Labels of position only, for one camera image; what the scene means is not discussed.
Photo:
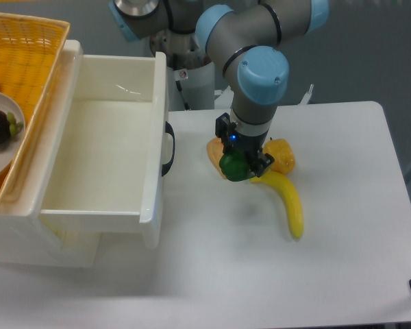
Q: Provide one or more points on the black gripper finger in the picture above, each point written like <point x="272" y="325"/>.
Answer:
<point x="259" y="163"/>
<point x="225" y="130"/>

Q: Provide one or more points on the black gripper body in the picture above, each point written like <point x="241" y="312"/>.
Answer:
<point x="249" y="145"/>

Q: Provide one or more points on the green bell pepper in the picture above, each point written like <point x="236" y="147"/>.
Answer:
<point x="234" y="165"/>

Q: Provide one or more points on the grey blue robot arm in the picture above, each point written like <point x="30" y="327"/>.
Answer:
<point x="243" y="46"/>

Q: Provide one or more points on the yellow bell pepper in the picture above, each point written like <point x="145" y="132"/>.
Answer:
<point x="281" y="151"/>

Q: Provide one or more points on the open upper white drawer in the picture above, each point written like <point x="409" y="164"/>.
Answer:
<point x="107" y="175"/>

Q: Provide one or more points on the orange bread wedge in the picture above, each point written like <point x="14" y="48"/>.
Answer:
<point x="214" y="150"/>

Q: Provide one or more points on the yellow banana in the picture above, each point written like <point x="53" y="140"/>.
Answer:
<point x="290" y="198"/>

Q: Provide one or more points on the yellow woven basket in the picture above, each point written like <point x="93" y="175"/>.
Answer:
<point x="30" y="48"/>

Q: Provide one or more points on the dark purple mangosteen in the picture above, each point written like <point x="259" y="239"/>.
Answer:
<point x="9" y="127"/>

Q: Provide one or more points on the white plate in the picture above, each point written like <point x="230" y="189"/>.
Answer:
<point x="9" y="150"/>

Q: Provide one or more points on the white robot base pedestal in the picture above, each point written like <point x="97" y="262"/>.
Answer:
<point x="190" y="72"/>

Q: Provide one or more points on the black drawer handle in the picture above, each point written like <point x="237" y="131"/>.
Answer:
<point x="170" y="148"/>

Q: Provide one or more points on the white metal bracket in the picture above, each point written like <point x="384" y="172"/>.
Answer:
<point x="305" y="100"/>

